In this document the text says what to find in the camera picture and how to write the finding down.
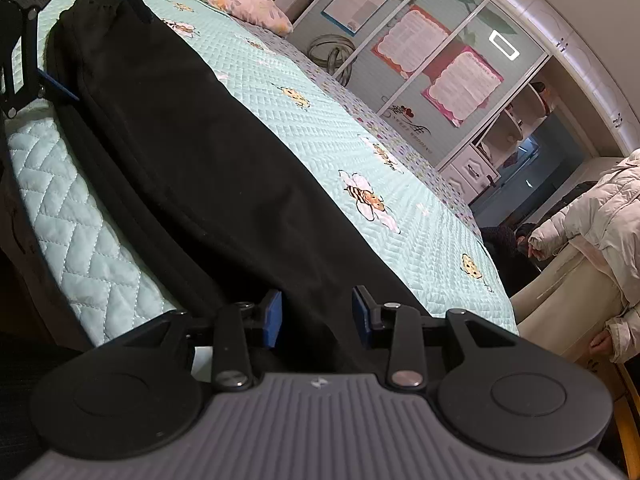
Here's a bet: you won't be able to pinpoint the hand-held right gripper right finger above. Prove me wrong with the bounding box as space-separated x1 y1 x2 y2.
351 284 519 391

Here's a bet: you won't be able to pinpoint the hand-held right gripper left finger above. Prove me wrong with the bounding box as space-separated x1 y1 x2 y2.
119 287 284 394

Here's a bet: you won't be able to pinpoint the black pants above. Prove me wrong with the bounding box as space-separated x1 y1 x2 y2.
45 0 437 377

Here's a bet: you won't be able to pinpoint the bee print quilted bedspread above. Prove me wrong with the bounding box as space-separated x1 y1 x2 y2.
7 0 519 350

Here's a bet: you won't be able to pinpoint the white drawer cabinet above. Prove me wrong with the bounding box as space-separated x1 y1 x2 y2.
439 141 502 207

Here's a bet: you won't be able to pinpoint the blue bordered paper sheet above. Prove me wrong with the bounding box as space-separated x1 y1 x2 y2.
321 0 397 37

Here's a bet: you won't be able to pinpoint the pink bordered paper sheet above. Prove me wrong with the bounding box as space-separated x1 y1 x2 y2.
370 5 452 79
420 45 504 128

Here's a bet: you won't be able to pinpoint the orange wooden furniture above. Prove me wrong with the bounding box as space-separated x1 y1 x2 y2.
611 359 640 480

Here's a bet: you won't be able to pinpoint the wardrobe with sliding doors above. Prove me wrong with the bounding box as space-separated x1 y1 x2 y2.
262 0 640 176

